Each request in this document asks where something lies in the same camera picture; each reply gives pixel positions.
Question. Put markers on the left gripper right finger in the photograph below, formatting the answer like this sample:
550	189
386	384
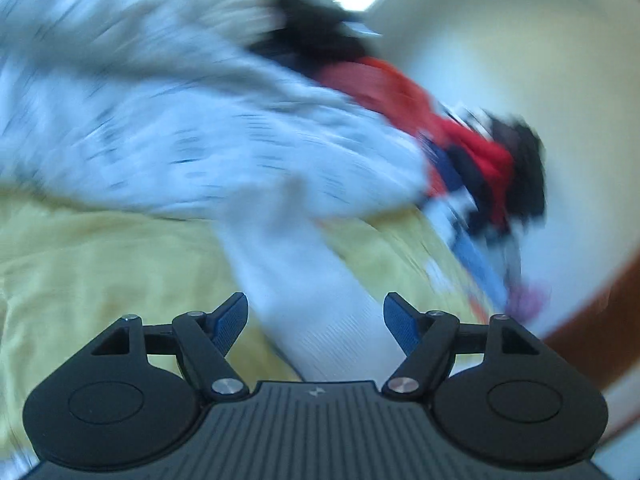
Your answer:
426	339

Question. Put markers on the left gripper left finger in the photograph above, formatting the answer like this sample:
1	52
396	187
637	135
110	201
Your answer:
204	340

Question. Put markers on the white knitted sweater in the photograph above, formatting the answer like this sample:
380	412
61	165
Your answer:
157	106

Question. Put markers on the pile of dark clothes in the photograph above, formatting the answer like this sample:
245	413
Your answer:
313	35

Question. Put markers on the pink plastic bag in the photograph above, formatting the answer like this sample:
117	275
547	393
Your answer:
526	302

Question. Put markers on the light blue knitted garment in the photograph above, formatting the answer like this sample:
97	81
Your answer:
449	217

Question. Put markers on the yellow cartoon bed sheet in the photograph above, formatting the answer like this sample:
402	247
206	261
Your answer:
66	274

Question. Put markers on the brown wooden door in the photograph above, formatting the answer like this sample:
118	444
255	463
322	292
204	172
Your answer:
602	342

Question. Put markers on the red jacket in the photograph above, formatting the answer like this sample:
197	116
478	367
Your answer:
379	86

